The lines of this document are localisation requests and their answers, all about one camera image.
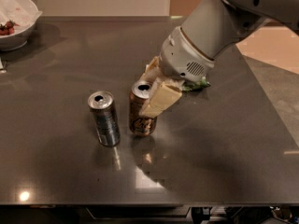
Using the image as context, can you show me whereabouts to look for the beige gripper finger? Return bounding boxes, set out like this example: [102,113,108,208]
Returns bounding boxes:
[140,56,162,83]
[139,78,182,119]

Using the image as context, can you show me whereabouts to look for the orange soda can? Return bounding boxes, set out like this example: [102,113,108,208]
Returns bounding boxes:
[129,80,157,136]

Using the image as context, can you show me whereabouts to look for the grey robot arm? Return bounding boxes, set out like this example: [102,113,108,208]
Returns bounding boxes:
[139,0,299,118]

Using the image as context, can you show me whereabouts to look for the silver redbull can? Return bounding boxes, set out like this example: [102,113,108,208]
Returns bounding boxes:
[88,91,121,147]

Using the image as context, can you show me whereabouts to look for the green chip bag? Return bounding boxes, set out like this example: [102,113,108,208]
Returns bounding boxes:
[182,77,210,91]

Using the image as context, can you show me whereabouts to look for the white bowl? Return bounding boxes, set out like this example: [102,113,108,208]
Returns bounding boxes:
[0,0,43,52]

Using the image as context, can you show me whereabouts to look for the red strawberries in bowl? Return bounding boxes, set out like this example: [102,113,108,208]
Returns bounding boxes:
[0,21,17,35]

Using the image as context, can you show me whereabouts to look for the white napkin in bowl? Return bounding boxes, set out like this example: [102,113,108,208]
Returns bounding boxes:
[0,0,42,26]

